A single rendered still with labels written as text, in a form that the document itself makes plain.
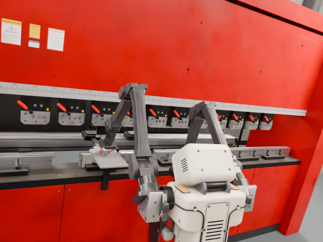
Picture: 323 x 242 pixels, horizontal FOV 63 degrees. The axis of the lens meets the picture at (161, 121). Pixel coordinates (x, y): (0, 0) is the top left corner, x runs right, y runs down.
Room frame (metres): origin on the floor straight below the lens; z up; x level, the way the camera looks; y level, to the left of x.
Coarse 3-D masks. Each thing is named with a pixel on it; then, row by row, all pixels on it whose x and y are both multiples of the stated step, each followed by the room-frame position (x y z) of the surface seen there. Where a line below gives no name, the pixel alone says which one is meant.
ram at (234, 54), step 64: (0, 0) 1.32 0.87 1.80; (64, 0) 1.47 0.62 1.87; (128, 0) 1.66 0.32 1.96; (192, 0) 1.89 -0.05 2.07; (0, 64) 1.33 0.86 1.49; (64, 64) 1.49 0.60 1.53; (128, 64) 1.69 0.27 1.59; (192, 64) 1.94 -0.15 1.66; (256, 64) 2.28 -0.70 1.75; (320, 64) 2.75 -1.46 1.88
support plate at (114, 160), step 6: (90, 150) 1.60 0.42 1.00; (114, 150) 1.68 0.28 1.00; (96, 156) 1.53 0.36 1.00; (102, 156) 1.55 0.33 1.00; (108, 156) 1.56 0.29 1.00; (114, 156) 1.58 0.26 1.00; (120, 156) 1.60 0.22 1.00; (96, 162) 1.46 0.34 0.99; (102, 162) 1.46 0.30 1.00; (108, 162) 1.47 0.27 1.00; (114, 162) 1.49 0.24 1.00; (120, 162) 1.50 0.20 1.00; (102, 168) 1.40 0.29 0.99
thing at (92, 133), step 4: (84, 132) 1.87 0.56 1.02; (88, 132) 1.85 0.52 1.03; (92, 132) 1.87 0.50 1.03; (84, 136) 1.81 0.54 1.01; (88, 136) 1.81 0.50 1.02; (92, 136) 1.82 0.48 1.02; (88, 140) 1.81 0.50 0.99; (92, 140) 1.78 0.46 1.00; (96, 140) 1.79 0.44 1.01; (96, 144) 1.72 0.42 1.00
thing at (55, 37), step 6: (48, 30) 1.44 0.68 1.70; (54, 30) 1.45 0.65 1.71; (60, 30) 1.47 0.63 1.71; (48, 36) 1.44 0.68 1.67; (54, 36) 1.45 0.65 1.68; (60, 36) 1.47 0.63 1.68; (48, 42) 1.44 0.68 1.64; (54, 42) 1.45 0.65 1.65; (60, 42) 1.47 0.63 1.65; (48, 48) 1.44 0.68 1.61; (54, 48) 1.46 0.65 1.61; (60, 48) 1.47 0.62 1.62
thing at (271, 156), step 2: (278, 154) 2.65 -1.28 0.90; (262, 156) 2.51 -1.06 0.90; (264, 156) 2.49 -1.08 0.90; (266, 156) 2.50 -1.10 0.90; (270, 156) 2.52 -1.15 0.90; (272, 156) 2.54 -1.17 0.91; (274, 156) 2.55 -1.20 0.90; (276, 156) 2.56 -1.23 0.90; (278, 156) 2.58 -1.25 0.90; (280, 156) 2.59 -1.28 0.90; (282, 156) 2.60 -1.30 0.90; (284, 156) 2.62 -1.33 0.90; (264, 158) 2.48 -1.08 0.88; (266, 158) 2.47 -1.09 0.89; (268, 158) 2.49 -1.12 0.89; (270, 158) 2.50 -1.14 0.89; (272, 158) 2.52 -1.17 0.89; (274, 158) 2.54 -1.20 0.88; (276, 158) 2.55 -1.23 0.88; (278, 158) 2.57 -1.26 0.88; (280, 158) 2.59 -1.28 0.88; (282, 158) 2.60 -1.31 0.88; (284, 158) 2.62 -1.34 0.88
